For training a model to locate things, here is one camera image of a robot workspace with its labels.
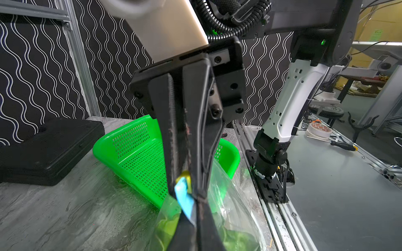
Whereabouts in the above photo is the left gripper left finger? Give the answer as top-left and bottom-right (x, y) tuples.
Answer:
(149, 73), (201, 251)

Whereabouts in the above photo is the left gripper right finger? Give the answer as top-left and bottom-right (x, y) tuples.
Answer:
(183, 57), (225, 251)

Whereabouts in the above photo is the green plastic basket tray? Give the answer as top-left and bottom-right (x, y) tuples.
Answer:
(92, 114), (241, 209)

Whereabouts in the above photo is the clear zip-top bag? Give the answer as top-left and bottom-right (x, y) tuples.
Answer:
(146, 160), (267, 251)

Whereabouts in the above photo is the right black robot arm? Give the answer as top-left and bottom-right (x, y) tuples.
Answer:
(252, 1), (362, 204)

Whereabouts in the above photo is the tape roll on bench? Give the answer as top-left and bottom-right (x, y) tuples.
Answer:
(306, 122), (333, 140)

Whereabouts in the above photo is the black plastic case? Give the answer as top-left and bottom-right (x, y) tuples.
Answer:
(1, 118), (105, 186)

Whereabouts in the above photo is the screwdriver on bench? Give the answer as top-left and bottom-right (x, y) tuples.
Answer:
(330, 141), (358, 152)

